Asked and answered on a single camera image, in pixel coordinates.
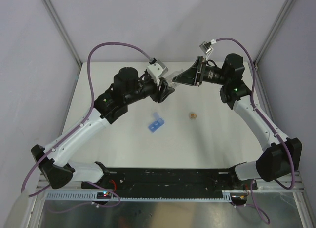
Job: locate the blue pill organizer box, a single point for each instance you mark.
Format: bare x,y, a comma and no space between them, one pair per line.
157,123

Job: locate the left aluminium frame post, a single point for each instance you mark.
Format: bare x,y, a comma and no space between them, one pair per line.
61,30

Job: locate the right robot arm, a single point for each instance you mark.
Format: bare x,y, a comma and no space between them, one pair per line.
281,154

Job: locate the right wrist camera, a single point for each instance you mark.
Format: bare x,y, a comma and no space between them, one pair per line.
207,49

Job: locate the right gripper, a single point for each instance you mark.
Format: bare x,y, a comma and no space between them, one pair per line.
188,76

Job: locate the right aluminium frame post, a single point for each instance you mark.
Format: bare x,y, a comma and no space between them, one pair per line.
275,28

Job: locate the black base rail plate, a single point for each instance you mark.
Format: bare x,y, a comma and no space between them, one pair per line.
152,183

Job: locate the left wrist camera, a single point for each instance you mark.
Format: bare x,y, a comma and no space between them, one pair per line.
157,70

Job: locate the aluminium frame post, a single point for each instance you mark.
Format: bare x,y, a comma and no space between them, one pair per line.
61,30
275,28

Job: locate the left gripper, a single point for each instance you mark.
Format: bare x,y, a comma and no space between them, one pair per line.
166,90

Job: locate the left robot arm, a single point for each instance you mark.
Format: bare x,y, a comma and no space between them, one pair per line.
127,88

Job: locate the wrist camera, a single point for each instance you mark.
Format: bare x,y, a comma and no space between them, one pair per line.
157,70
207,49

